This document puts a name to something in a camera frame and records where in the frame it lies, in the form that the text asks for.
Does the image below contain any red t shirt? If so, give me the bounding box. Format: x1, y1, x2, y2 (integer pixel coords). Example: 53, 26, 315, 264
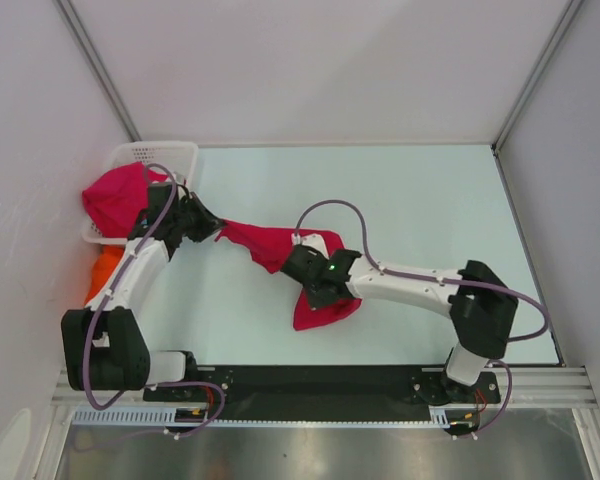
81, 162, 170, 238
214, 220, 362, 331

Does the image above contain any white plastic laundry basket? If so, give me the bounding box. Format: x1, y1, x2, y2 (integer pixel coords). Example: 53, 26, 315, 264
80, 141, 200, 245

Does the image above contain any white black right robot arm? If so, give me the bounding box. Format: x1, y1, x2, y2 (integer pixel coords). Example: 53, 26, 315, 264
281, 245, 519, 402

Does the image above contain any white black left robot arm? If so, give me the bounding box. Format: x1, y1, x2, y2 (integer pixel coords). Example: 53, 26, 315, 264
61, 183, 225, 400

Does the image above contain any orange folded t shirt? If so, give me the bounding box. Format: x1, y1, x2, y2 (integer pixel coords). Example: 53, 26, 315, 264
84, 245, 125, 304

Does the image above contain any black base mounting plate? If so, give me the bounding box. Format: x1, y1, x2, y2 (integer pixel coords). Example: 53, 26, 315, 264
143, 363, 501, 424

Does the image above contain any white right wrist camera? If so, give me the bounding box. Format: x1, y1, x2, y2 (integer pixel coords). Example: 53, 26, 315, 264
291, 233, 330, 258

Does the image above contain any white slotted cable duct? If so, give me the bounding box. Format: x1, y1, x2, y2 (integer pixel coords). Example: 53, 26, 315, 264
72, 406, 472, 429

